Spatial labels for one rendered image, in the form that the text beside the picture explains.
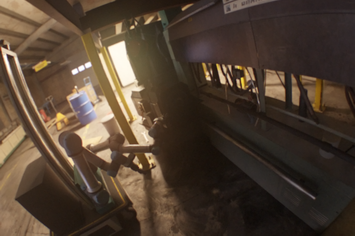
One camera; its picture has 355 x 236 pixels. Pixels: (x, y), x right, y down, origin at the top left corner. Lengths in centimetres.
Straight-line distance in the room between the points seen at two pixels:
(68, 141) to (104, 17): 108
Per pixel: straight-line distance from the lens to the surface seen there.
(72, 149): 97
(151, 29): 261
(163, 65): 262
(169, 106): 171
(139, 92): 192
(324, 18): 71
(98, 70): 165
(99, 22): 155
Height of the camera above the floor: 130
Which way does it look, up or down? 22 degrees down
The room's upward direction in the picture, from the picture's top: 19 degrees counter-clockwise
